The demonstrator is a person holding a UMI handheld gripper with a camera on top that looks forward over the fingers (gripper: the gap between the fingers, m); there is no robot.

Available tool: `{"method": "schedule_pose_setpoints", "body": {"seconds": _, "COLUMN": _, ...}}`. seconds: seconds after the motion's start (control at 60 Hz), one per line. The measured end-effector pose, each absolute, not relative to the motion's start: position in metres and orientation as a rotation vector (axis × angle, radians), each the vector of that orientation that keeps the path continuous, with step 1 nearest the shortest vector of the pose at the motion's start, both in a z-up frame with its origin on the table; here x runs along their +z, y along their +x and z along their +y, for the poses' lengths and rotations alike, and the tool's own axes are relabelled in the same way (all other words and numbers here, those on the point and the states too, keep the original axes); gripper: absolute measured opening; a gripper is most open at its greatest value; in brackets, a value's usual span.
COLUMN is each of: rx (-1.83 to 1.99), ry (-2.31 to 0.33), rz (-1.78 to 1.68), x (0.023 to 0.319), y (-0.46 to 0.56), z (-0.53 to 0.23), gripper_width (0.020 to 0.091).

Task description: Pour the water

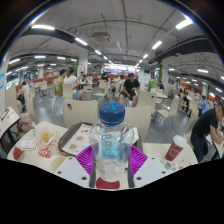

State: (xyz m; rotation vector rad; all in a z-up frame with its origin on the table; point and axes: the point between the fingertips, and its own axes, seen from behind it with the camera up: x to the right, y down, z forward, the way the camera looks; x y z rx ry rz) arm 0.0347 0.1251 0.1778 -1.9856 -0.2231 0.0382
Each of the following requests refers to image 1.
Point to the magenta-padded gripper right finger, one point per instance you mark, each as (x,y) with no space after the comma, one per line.
(148,168)

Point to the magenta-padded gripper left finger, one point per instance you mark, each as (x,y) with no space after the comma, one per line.
(71,168)

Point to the clear water bottle blue cap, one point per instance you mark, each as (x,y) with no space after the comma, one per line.
(110,150)

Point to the brown food tray paper liner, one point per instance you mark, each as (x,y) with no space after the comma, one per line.
(77,140)

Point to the small red sauce packet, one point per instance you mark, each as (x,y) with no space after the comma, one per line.
(44,153)

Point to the red paper cup white lid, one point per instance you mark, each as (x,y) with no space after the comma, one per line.
(175,150)

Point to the white paper napkin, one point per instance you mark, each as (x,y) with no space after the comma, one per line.
(135,135)

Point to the clear food bag with fries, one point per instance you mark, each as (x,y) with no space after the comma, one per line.
(46,137)

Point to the beige chair with round hole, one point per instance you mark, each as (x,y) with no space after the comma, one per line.
(81,113)
(140,120)

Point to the white receipt paper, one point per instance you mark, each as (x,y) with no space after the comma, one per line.
(27,144)

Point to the small clear drink bottle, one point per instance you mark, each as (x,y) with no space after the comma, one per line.
(33,130)

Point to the red snack carton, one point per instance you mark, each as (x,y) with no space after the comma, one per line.
(17,153)

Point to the beige chairs group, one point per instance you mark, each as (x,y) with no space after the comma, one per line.
(166,106)

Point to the beige backpack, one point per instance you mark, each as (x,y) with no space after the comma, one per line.
(25,122)

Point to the person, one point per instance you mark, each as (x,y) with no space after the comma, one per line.
(25,90)
(71,81)
(60,85)
(205,128)
(130,87)

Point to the white side table red print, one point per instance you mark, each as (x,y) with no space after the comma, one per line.
(7,118)

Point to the ceiling air conditioner unit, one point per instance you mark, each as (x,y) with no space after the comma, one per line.
(101,37)

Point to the ceiling light strips group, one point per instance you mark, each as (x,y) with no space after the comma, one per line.
(42,27)

